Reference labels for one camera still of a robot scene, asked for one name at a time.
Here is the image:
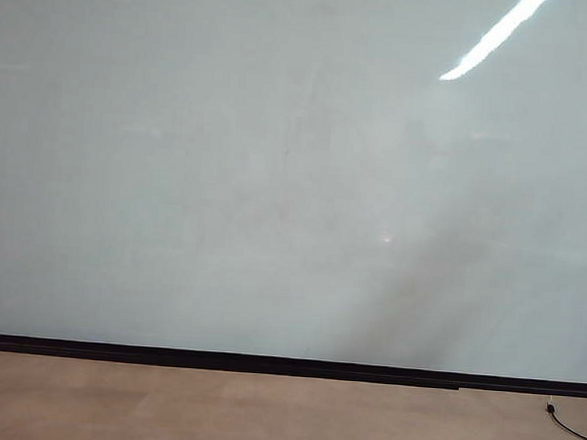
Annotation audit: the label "whiteboard with black frame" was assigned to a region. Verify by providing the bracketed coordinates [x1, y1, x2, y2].
[0, 0, 587, 399]

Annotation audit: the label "black cable with plug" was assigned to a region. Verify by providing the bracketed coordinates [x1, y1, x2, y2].
[542, 394, 587, 440]

